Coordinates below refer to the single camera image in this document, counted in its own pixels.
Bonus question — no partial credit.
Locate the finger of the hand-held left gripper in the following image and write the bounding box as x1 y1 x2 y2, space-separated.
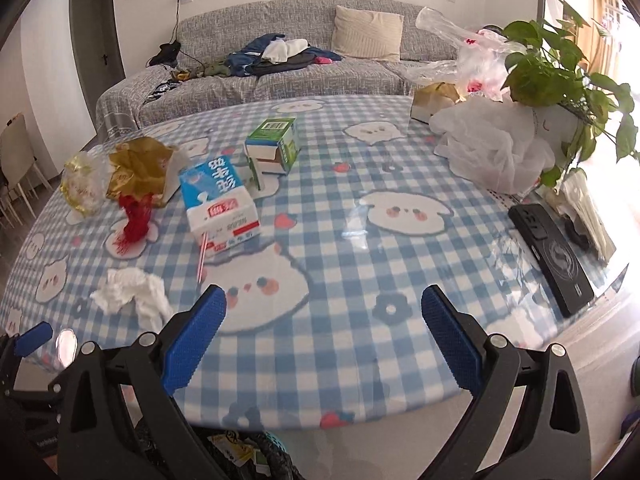
11 321 54 357

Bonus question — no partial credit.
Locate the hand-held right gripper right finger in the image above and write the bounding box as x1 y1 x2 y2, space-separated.
421 284 593 480

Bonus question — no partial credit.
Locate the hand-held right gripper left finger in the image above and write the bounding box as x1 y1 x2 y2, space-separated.
47 284 228 480

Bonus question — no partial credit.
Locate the red white striped straw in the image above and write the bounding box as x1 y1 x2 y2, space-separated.
197 232 209 284

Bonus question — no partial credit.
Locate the white tissue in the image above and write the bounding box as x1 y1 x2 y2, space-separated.
90 267 171 331

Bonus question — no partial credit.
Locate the yellow snack packet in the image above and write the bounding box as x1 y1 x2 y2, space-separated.
207 432 254 480

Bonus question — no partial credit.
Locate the red tassel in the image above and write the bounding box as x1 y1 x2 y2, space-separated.
114 194 157 256

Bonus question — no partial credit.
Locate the bin with black liner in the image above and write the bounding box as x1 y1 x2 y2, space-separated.
130 410 301 480

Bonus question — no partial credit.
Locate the blue white milk carton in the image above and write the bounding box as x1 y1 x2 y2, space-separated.
179 156 262 261

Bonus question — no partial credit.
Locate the clear bag with gold wrappers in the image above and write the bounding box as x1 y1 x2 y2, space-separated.
60 151 113 218

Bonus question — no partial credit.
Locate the gold paper bag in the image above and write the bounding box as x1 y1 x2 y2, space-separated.
107 136 192 209

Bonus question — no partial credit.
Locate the green white small carton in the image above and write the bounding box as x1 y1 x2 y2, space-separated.
244 117 301 191

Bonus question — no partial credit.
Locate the clear plastic film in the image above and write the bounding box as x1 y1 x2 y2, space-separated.
487 232 538 306

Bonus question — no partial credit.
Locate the blue checked bear tablecloth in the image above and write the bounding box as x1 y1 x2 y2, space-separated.
0 95 631 433

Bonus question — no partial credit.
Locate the black power strip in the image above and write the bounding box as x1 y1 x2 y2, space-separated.
507 203 596 318

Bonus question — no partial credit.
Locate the beige dining chair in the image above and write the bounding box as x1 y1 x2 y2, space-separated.
0 160 26 231
0 112 53 211

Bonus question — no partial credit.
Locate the white plastic packet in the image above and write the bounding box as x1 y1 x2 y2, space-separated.
557 170 618 263

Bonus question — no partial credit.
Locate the white plastic bag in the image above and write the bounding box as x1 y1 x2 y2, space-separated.
430 95 556 195

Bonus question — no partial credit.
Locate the beige tissue box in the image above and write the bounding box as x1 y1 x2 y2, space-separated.
410 81 466 125

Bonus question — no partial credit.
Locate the olive green garment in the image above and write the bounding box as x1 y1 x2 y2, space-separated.
192 60 233 79

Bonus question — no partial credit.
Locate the grey covered sofa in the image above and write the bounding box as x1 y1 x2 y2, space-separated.
95 0 501 143

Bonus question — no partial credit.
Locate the clear red-printed plastic bag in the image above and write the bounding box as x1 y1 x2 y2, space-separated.
405 6 526 103

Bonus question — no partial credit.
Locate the green potted plant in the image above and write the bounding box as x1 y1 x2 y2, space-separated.
500 0 640 188

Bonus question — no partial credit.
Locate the pile of clothes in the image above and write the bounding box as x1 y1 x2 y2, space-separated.
227 34 301 78

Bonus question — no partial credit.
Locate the black garment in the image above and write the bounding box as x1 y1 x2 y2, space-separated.
260 55 321 74

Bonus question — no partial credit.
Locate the white garment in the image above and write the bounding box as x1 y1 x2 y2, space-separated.
262 40 306 65

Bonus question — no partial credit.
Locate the grey door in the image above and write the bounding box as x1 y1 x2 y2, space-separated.
69 0 126 81

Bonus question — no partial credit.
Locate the cream cushion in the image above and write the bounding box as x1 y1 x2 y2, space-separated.
331 5 405 61

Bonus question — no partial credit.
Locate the black charger cable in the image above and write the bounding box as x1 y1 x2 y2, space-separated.
170 0 211 68

